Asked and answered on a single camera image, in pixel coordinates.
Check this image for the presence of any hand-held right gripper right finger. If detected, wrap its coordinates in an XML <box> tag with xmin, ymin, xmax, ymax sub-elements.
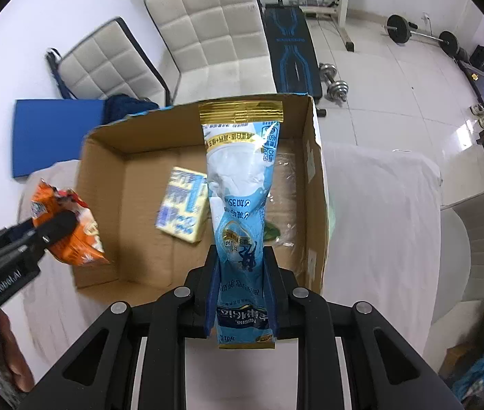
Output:
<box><xmin>263</xmin><ymin>245</ymin><xmax>465</xmax><ymax>410</ymax></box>

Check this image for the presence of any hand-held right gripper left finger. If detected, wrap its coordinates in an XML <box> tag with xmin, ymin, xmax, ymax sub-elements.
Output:
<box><xmin>17</xmin><ymin>245</ymin><xmax>221</xmax><ymax>410</ymax></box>

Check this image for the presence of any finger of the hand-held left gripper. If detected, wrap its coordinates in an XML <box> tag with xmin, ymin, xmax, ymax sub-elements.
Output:
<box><xmin>5</xmin><ymin>210</ymin><xmax>79</xmax><ymax>261</ymax></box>

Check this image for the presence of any orange snack packet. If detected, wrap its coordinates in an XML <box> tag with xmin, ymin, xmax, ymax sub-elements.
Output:
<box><xmin>31</xmin><ymin>178</ymin><xmax>113</xmax><ymax>266</ymax></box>

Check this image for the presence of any brown cardboard box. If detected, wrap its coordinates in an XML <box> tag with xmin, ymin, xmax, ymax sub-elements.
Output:
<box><xmin>72</xmin><ymin>93</ymin><xmax>331</xmax><ymax>296</ymax></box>

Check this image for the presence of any blue milk powder packet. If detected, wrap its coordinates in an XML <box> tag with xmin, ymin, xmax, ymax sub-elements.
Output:
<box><xmin>198</xmin><ymin>99</ymin><xmax>286</xmax><ymax>350</ymax></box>

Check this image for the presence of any person's left hand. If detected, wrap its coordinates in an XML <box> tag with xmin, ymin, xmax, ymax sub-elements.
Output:
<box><xmin>0</xmin><ymin>311</ymin><xmax>34</xmax><ymax>394</ymax></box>

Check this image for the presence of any blue foam mat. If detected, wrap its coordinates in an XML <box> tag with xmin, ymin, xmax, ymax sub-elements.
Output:
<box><xmin>11</xmin><ymin>98</ymin><xmax>112</xmax><ymax>178</ymax></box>

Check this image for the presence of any yellow and blue packet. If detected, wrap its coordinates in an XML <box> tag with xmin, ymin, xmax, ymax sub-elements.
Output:
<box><xmin>155</xmin><ymin>166</ymin><xmax>209</xmax><ymax>245</ymax></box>

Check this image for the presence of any clear plastic bag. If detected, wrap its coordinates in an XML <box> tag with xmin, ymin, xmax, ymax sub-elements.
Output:
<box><xmin>265</xmin><ymin>151</ymin><xmax>300</xmax><ymax>249</ymax></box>

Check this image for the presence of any white tablecloth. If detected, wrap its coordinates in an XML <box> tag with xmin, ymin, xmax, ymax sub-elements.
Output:
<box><xmin>16</xmin><ymin>140</ymin><xmax>444</xmax><ymax>410</ymax></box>

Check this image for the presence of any dark blue cloth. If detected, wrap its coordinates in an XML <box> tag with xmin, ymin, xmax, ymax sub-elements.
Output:
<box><xmin>104</xmin><ymin>93</ymin><xmax>160</xmax><ymax>125</ymax></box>

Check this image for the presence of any white quilted chair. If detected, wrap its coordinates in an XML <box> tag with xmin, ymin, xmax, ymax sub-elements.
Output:
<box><xmin>45</xmin><ymin>16</ymin><xmax>171</xmax><ymax>107</ymax></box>
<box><xmin>144</xmin><ymin>0</ymin><xmax>278</xmax><ymax>105</ymax></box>

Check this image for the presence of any small cardboard box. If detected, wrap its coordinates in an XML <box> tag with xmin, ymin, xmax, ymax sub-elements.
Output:
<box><xmin>438</xmin><ymin>343</ymin><xmax>470</xmax><ymax>377</ymax></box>

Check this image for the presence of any chrome dumbbell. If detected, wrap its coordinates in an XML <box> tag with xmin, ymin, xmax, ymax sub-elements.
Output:
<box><xmin>318</xmin><ymin>63</ymin><xmax>350</xmax><ymax>102</ymax></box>

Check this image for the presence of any black and blue weight bench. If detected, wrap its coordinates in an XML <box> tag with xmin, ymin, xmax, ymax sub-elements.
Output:
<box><xmin>263</xmin><ymin>3</ymin><xmax>325</xmax><ymax>107</ymax></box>

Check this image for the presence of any barbell with black plates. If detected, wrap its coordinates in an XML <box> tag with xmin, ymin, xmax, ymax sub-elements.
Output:
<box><xmin>384</xmin><ymin>14</ymin><xmax>461</xmax><ymax>58</ymax></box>

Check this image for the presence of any white squat rack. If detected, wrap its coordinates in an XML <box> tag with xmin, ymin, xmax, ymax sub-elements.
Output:
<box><xmin>297</xmin><ymin>0</ymin><xmax>356</xmax><ymax>53</ymax></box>

